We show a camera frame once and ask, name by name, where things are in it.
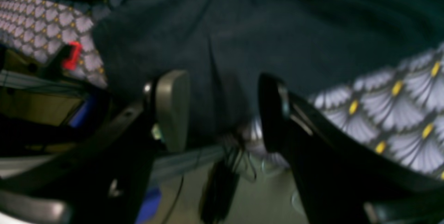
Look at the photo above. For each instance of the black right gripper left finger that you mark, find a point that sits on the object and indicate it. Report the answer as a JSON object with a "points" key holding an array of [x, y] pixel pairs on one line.
{"points": [[103, 180]]}

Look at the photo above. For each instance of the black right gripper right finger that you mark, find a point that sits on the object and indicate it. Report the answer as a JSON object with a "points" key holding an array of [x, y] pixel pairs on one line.
{"points": [[339, 180]]}

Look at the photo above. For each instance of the dark navy T-shirt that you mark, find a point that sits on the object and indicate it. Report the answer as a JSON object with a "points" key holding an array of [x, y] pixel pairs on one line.
{"points": [[225, 45]]}

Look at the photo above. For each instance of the fan patterned tablecloth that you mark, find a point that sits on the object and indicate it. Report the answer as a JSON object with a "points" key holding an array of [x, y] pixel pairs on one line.
{"points": [[396, 110]]}

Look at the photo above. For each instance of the red table clamp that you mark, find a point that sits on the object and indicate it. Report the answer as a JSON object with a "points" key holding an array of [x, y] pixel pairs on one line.
{"points": [[74, 51]]}

